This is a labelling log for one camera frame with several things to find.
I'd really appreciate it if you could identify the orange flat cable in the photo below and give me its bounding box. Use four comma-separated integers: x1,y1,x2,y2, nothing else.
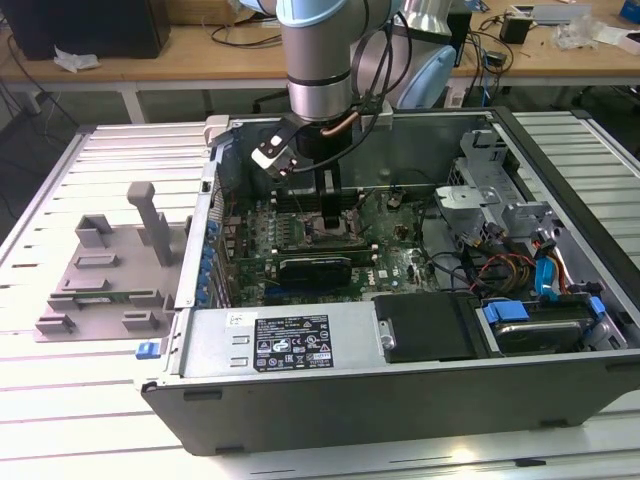
552,247,571,294

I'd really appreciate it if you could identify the green RAM stick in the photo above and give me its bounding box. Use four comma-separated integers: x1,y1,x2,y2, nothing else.
74,294,132,305

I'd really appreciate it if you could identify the black computer tower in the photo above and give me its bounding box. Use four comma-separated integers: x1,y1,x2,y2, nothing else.
2,0,171,61

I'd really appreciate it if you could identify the pale grey case handle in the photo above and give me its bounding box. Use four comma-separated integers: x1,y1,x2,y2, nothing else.
204,114,232,147

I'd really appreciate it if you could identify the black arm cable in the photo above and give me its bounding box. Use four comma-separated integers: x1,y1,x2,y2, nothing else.
292,22,417,174

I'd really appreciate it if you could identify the small black cube box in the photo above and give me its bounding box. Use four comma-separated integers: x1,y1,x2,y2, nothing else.
499,13,530,44

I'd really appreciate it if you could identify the grey flat tray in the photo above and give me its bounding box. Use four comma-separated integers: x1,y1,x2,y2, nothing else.
514,3,594,26

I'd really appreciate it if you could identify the silver power supply with label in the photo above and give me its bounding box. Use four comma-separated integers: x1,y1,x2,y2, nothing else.
179,299,389,376

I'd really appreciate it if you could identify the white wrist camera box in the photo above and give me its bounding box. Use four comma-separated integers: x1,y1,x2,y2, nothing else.
251,130,297,179

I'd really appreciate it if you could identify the silver drive cage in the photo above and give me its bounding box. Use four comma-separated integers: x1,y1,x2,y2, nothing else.
433,183,504,226

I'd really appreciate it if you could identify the black installed RAM stick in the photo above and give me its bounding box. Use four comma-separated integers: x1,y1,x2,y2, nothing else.
275,248,376,266
274,239,375,252
277,189,362,200

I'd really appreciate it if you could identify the white flat box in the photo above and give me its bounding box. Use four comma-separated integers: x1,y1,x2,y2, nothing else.
594,24,640,56

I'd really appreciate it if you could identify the red wire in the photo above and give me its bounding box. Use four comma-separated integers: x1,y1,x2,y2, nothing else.
487,253,535,266

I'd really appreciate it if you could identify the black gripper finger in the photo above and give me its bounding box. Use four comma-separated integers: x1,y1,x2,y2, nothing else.
315,167,344,232

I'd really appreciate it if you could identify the blue flat data cable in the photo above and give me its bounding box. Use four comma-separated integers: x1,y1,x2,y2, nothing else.
533,252,564,301

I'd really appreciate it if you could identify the grey parts rack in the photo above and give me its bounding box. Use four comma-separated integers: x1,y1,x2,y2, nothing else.
33,182,194,344

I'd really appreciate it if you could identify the hard disk in blue carrier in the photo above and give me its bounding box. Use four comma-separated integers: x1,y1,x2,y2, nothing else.
479,294,606,356

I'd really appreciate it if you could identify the open black PC case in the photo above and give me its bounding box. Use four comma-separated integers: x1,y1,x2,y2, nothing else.
139,105,640,456

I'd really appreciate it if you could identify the black power connector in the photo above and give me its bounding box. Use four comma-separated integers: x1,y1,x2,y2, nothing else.
530,228,557,260

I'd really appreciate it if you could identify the crumpled white paper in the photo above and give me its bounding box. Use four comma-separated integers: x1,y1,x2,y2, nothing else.
53,45,101,74

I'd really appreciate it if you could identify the green motherboard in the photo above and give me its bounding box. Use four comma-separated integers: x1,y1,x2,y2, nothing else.
219,187,436,306

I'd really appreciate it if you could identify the black graphics card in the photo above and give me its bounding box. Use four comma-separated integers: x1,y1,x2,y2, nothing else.
277,254,352,289

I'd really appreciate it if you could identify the black wire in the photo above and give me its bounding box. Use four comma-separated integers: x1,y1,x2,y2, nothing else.
418,197,484,294

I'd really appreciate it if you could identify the clear crumpled plastic bag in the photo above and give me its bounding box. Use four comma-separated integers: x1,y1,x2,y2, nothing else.
554,14,601,51

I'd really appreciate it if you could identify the black upright box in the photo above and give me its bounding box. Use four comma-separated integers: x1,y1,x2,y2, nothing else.
448,10,474,69

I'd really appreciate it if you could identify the yellow wire bundle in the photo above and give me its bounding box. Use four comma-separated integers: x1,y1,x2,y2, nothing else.
512,257,534,291

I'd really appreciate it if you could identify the CPU socket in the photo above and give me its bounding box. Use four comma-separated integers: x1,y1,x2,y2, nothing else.
304,208,359,246

